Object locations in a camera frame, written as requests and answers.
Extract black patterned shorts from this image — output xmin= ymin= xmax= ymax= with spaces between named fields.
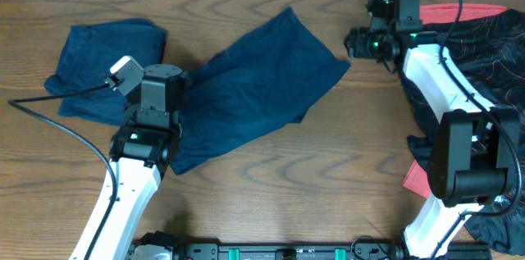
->
xmin=424 ymin=9 xmax=524 ymax=256

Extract folded navy shorts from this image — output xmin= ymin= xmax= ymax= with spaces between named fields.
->
xmin=43 ymin=18 xmax=167 ymax=125

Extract navy blue shorts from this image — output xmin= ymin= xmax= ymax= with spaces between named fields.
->
xmin=171 ymin=7 xmax=350 ymax=175

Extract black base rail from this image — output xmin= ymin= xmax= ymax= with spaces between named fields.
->
xmin=126 ymin=233 xmax=493 ymax=260

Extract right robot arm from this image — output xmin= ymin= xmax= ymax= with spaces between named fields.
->
xmin=345 ymin=27 xmax=523 ymax=259

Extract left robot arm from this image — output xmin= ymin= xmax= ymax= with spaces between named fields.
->
xmin=71 ymin=56 xmax=185 ymax=259

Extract red coral garment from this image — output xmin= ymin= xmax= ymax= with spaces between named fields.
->
xmin=420 ymin=3 xmax=508 ymax=25

